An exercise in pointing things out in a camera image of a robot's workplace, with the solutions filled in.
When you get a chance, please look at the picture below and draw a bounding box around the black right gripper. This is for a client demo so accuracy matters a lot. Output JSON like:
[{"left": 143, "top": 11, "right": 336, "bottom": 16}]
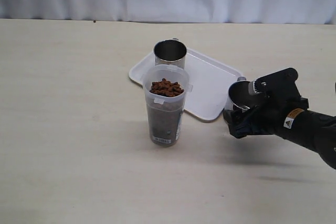
[{"left": 223, "top": 68, "right": 309, "bottom": 138}]

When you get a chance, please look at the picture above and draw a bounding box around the steel mug with pellets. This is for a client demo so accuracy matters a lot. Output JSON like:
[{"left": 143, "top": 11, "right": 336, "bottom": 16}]
[
  {"left": 153, "top": 39, "right": 187, "bottom": 69},
  {"left": 224, "top": 77, "right": 265, "bottom": 111}
]

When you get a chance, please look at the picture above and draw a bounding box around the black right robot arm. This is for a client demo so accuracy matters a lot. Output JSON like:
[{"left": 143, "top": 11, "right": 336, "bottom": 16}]
[{"left": 223, "top": 68, "right": 335, "bottom": 168}]

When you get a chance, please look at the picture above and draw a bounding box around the clear plastic tall container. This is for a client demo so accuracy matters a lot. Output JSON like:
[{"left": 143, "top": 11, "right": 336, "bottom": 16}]
[{"left": 142, "top": 65, "right": 192, "bottom": 147}]

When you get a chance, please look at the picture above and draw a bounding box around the white plastic tray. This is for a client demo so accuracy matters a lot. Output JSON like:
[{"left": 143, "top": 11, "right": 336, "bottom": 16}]
[{"left": 129, "top": 50, "right": 241, "bottom": 121}]

